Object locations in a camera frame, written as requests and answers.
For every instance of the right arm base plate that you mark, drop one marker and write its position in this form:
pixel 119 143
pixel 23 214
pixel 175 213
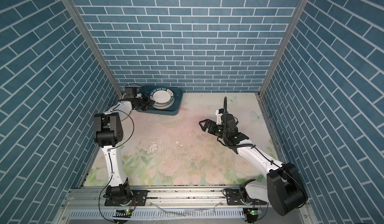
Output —
pixel 235 197

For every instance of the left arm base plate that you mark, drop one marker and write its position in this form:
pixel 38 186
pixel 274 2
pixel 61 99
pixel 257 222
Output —
pixel 135 198

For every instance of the green lettered rim plate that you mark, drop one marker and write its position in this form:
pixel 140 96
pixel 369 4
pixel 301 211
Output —
pixel 162 97

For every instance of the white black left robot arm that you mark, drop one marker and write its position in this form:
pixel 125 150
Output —
pixel 109 134

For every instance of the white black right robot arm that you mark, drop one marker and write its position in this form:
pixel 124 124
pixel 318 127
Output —
pixel 284 189

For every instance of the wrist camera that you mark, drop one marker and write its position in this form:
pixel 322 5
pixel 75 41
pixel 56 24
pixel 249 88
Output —
pixel 132 92
pixel 219 113

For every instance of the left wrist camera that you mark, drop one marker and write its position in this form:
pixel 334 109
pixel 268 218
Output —
pixel 132 92

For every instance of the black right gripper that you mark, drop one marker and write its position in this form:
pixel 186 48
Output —
pixel 212 126

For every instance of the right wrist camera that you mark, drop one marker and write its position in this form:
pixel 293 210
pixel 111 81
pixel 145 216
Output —
pixel 219 113

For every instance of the aluminium mounting rail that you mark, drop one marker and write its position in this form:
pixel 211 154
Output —
pixel 174 205

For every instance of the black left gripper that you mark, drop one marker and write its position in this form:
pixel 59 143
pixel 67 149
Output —
pixel 147 102

